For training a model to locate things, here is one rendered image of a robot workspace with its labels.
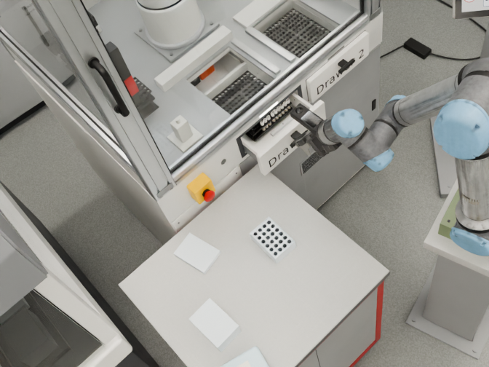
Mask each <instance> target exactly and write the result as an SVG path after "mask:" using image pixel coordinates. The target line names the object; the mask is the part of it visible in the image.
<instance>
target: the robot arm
mask: <svg viewBox="0 0 489 367"><path fill-rule="evenodd" d="M290 116H291V117H292V118H293V119H294V120H295V121H297V122H298V123H300V124H301V125H303V126H304V127H305V128H306V129H308V130H309V131H308V132H306V133H305V135H304V136H303V137H302V138H300V139H299V140H297V141H296V142H295V145H296V146H297V147H299V148H301V149H302V150H303V151H304V152H305V153H306V154H307V155H309V156H310V155H311V153H310V151H309V148H310V147H311V146H312V148H313V149H314V150H315V152H314V153H313V154H314V155H315V156H316V157H317V159H319V158H322V157H324V156H325V155H326V154H329V153H330V152H332V151H335V150H336V149H338V148H339V146H341V145H342V144H343V145H344V146H345V147H346V148H348V149H349V150H350V151H351V152H352V153H353V154H354V155H355V156H357V157H358V158H359V159H360V160H361V161H362V162H363V164H366V165H367V166H368V167H369V168H370V169H371V170H373V171H375V172H378V171H380V170H383V169H384V168H385V167H386V166H387V165H388V164H389V163H390V162H391V161H392V159H393V157H394V152H393V151H392V150H391V149H390V148H389V147H390V146H391V145H392V144H393V142H394V140H395V139H396V137H397V136H398V135H399V133H400V132H401V131H402V129H403V128H405V127H408V126H411V125H414V124H416V123H418V122H422V121H424V120H426V119H430V118H432V117H435V116H437V118H436V120H435V122H434V127H433V132H434V137H435V140H436V142H437V143H438V144H439V145H441V146H442V149H443V150H444V151H445V152H446V153H448V154H449V155H451V156H453V157H455V161H456V172H457V179H458V190H459V196H460V200H459V201H458V203H457V205H456V223H455V225H454V226H453V227H452V228H451V231H450V238H451V240H452V241H453V242H454V243H455V244H457V245H458V246H459V247H461V248H463V249H464V250H467V251H469V252H470V253H473V254H476V255H478V256H489V58H482V59H479V60H476V61H473V62H471V63H469V64H467V65H465V66H463V67H462V68H461V69H460V71H459V72H458V74H456V75H454V76H451V77H449V78H447V79H444V80H442V81H441V82H438V83H436V84H433V85H431V86H429V87H427V88H425V89H422V90H420V91H418V92H415V93H413V94H412V95H409V96H407V97H406V96H404V95H395V96H394V97H392V98H391V100H390V101H388V102H387V104H386V105H385V106H384V108H383V110H382V112H381V113H380V114H379V115H378V117H377V118H376V119H375V121H374V123H372V125H371V126H370V128H369V129H368V128H366V126H364V124H365V123H364V119H363V117H362V115H361V114H360V113H359V112H358V111H356V110H354V109H350V108H349V109H345V110H343V111H339V112H337V113H336V114H335V115H333V116H331V117H329V118H327V119H325V120H324V119H322V118H321V117H319V116H318V115H316V114H315V113H314V112H313V111H311V110H309V109H308V108H306V107H305V106H304V105H303V104H301V103H299V104H298V105H297V106H296V107H295V108H294V109H293V110H292V111H291V112H290ZM317 154H318V155H319V156H321V157H319V156H318V155H317Z"/></svg>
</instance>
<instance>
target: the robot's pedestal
mask: <svg viewBox="0 0 489 367"><path fill-rule="evenodd" d="M457 190H458V179H456V182H455V183H454V185H453V187H452V189H451V190H450V193H449V195H448V197H447V199H446V201H445V203H444V204H443V206H442V208H441V210H440V212H439V214H438V216H437V218H436V220H435V221H434V223H433V225H432V227H431V229H430V231H429V233H428V235H427V236H426V239H425V240H424V246H423V248H425V249H427V250H430V251H431V252H434V253H436V254H438V256H437V261H436V263H435V265H434V267H433V269H432V271H431V273H430V275H429V277H428V279H427V281H426V283H425V285H424V287H423V289H422V291H421V293H420V295H419V297H418V299H417V301H416V303H415V305H414V307H413V309H412V311H411V313H410V314H409V316H408V318H407V320H406V322H405V323H406V324H408V325H410V326H412V327H414V328H416V329H418V330H419V331H422V332H424V333H425V334H427V335H429V336H431V337H433V338H435V339H437V340H439V341H441V342H443V343H445V344H447V345H449V346H451V347H453V348H455V349H457V350H459V351H461V352H463V353H465V354H467V355H469V356H471V357H473V358H475V359H477V360H479V358H480V355H481V353H482V350H483V348H484V346H485V343H486V341H487V340H488V337H489V256H478V255H476V254H473V253H470V252H469V251H467V250H464V249H463V248H461V247H459V246H458V245H457V244H455V243H454V242H453V241H452V240H451V239H448V238H446V237H444V236H442V235H440V234H438V230H439V227H440V222H441V220H442V218H443V216H444V215H445V213H446V211H447V209H448V207H449V205H450V203H451V201H452V199H453V197H454V195H455V193H456V192H457Z"/></svg>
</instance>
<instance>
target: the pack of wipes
mask: <svg viewBox="0 0 489 367"><path fill-rule="evenodd" d="M221 367H269V365H268V364H267V362H266V360H265V358H264V357H263V355H262V353H261V351H260V350H259V348H258V347H256V346H254V347H252V348H251V349H249V350H248V351H246V352H243V353H242V354H241V355H238V356H237V357H235V358H234V359H232V360H230V361H229V362H227V363H225V364H223V365H222V366H221Z"/></svg>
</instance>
